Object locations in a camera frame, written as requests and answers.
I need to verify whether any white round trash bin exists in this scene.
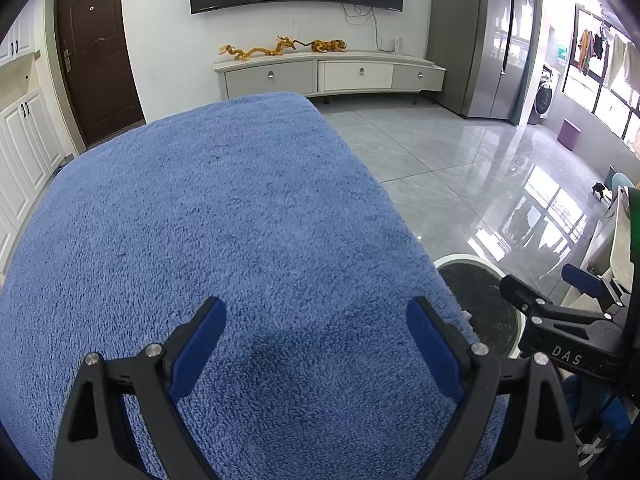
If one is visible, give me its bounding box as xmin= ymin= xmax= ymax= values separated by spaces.
xmin=435 ymin=254 xmax=526 ymax=358

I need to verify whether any right gloved hand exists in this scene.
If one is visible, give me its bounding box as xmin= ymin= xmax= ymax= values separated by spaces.
xmin=562 ymin=375 xmax=631 ymax=463

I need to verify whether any beige sofa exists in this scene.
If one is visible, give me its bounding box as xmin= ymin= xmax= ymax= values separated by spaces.
xmin=561 ymin=186 xmax=639 ymax=316

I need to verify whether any purple stool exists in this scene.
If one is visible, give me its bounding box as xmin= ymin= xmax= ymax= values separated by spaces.
xmin=558 ymin=118 xmax=582 ymax=151

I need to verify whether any washing machine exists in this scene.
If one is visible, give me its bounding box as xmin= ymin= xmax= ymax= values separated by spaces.
xmin=528 ymin=65 xmax=560 ymax=125

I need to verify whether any blue fluffy blanket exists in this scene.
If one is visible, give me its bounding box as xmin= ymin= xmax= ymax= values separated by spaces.
xmin=1 ymin=93 xmax=464 ymax=479

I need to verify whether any silver refrigerator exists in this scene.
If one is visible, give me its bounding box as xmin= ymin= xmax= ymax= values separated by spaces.
xmin=426 ymin=0 xmax=535 ymax=124

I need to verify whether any white tv cabinet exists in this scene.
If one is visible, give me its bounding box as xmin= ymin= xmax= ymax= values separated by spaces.
xmin=214 ymin=51 xmax=446 ymax=100

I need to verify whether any golden tiger figurine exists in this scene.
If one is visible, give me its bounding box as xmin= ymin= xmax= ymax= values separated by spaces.
xmin=309 ymin=39 xmax=346 ymax=53

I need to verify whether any golden dragon figurine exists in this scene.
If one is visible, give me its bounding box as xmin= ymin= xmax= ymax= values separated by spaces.
xmin=218 ymin=36 xmax=304 ymax=61

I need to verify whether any brown entrance door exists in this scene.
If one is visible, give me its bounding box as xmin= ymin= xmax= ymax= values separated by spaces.
xmin=54 ymin=0 xmax=144 ymax=146

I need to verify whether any white wall cupboard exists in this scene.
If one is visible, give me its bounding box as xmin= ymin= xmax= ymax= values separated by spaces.
xmin=1 ymin=6 xmax=65 ymax=272

